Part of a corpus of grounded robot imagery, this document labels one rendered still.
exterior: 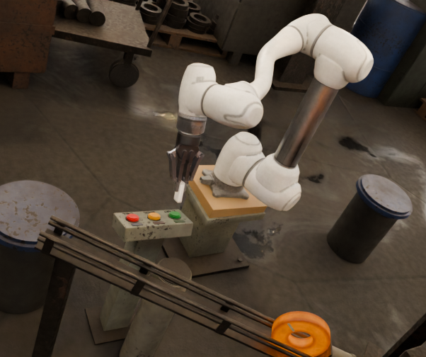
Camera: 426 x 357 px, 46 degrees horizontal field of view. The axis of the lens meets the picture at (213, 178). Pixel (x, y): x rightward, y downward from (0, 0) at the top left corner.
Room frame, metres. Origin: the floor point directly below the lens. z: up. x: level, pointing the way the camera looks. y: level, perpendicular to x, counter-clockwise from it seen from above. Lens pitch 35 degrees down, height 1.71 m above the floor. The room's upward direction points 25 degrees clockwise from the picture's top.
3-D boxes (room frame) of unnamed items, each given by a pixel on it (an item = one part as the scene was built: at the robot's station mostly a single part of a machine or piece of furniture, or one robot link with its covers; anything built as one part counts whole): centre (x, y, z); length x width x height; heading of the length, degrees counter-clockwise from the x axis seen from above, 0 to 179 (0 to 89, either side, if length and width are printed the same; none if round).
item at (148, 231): (1.21, 0.12, 0.31); 0.24 x 0.16 x 0.62; 130
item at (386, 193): (2.33, -0.87, 0.22); 0.32 x 0.32 x 0.43
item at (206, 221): (1.83, -0.06, 0.33); 0.32 x 0.32 x 0.04; 42
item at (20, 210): (1.18, 0.52, 0.22); 0.32 x 0.32 x 0.43
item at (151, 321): (1.11, -0.01, 0.26); 0.12 x 0.12 x 0.52
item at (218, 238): (1.83, -0.06, 0.16); 0.40 x 0.40 x 0.31; 42
